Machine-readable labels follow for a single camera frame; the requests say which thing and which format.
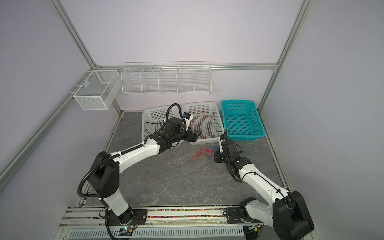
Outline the red cable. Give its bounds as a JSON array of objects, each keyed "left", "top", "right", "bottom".
[{"left": 188, "top": 109, "right": 224, "bottom": 161}]

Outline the black cable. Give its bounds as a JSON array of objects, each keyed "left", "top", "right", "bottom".
[{"left": 143, "top": 119, "right": 167, "bottom": 139}]

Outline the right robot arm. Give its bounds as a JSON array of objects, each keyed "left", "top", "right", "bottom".
[{"left": 214, "top": 131, "right": 315, "bottom": 240}]

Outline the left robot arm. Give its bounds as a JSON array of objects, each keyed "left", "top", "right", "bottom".
[{"left": 77, "top": 103, "right": 202, "bottom": 225}]

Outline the white plastic basket middle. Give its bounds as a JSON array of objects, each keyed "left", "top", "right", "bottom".
[{"left": 182, "top": 102, "right": 225, "bottom": 145}]

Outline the white plastic basket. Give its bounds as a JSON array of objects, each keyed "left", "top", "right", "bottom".
[
  {"left": 142, "top": 104, "right": 185, "bottom": 145},
  {"left": 182, "top": 102, "right": 225, "bottom": 145}
]

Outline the white plastic basket left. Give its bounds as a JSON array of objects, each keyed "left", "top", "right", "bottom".
[{"left": 142, "top": 104, "right": 185, "bottom": 145}]

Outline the teal plastic basket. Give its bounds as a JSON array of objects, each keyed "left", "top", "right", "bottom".
[{"left": 221, "top": 100, "right": 266, "bottom": 142}]

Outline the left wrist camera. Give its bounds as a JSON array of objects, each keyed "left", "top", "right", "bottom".
[{"left": 182, "top": 112, "right": 193, "bottom": 132}]

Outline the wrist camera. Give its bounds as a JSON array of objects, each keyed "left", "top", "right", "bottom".
[
  {"left": 219, "top": 134, "right": 225, "bottom": 153},
  {"left": 182, "top": 112, "right": 193, "bottom": 132}
]

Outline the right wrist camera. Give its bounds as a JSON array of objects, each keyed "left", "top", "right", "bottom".
[{"left": 219, "top": 134, "right": 225, "bottom": 153}]

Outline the white wire wall rack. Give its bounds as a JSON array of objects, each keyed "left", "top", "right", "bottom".
[{"left": 121, "top": 62, "right": 212, "bottom": 94}]

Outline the white slotted cable duct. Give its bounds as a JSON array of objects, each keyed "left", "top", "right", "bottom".
[{"left": 67, "top": 226, "right": 245, "bottom": 240}]

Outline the white wire mesh box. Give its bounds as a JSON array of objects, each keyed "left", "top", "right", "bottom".
[{"left": 74, "top": 70, "right": 121, "bottom": 111}]

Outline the aluminium frame corner post right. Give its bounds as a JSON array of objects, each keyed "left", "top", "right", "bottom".
[{"left": 258, "top": 0, "right": 314, "bottom": 114}]

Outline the aluminium frame corner post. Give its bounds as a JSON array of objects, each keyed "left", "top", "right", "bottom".
[
  {"left": 258, "top": 0, "right": 314, "bottom": 114},
  {"left": 47, "top": 0, "right": 99, "bottom": 70}
]

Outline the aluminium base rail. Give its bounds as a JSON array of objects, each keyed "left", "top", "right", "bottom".
[{"left": 54, "top": 205, "right": 277, "bottom": 240}]

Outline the aluminium frame corner post left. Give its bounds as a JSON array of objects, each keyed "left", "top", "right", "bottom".
[{"left": 47, "top": 0, "right": 99, "bottom": 70}]

